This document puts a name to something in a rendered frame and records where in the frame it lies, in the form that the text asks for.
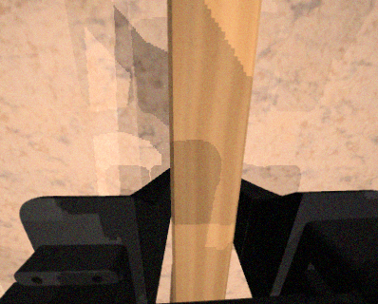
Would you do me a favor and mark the wooden side rail with steel hooks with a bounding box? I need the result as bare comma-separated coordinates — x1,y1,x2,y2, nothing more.
167,0,262,302

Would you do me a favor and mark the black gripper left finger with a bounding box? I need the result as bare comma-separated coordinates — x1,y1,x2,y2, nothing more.
19,168,171,304

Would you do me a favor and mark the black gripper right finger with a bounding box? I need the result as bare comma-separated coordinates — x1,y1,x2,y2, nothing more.
233,179,378,297

